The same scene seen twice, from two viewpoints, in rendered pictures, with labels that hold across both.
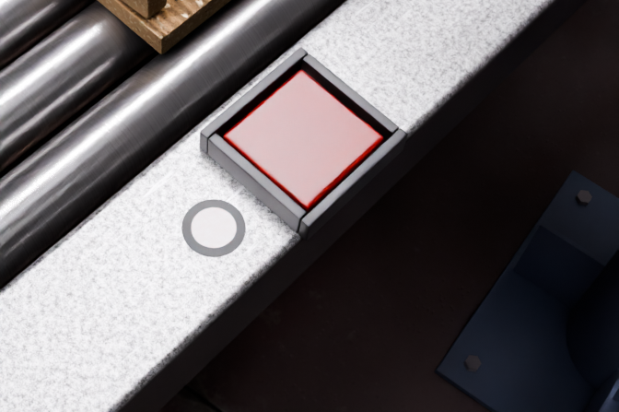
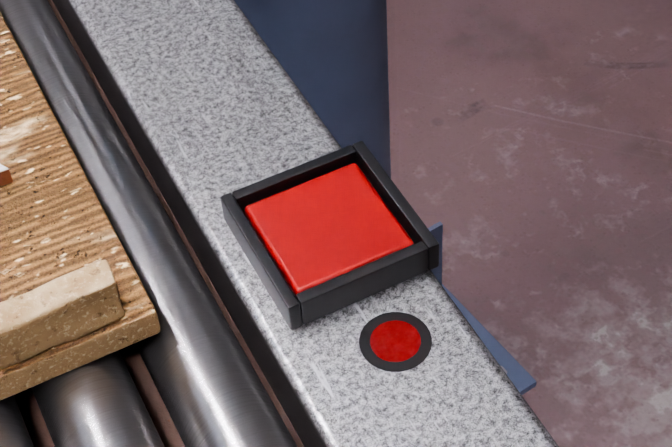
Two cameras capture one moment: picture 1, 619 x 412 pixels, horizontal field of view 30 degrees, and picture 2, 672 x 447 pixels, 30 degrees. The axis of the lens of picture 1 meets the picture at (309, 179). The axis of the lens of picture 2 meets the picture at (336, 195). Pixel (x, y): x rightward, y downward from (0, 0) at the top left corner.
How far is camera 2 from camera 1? 34 cm
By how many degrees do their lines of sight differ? 34
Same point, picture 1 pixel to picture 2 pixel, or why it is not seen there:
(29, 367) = not seen: outside the picture
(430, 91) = (305, 125)
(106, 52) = (124, 392)
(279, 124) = (306, 240)
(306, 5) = (152, 197)
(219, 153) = (319, 301)
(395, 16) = (204, 127)
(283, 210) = (407, 265)
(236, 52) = (185, 268)
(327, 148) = (351, 208)
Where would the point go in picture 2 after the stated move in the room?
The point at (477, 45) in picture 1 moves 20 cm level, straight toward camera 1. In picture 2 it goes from (268, 77) to (583, 259)
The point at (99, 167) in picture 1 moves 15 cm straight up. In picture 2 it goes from (277, 432) to (238, 189)
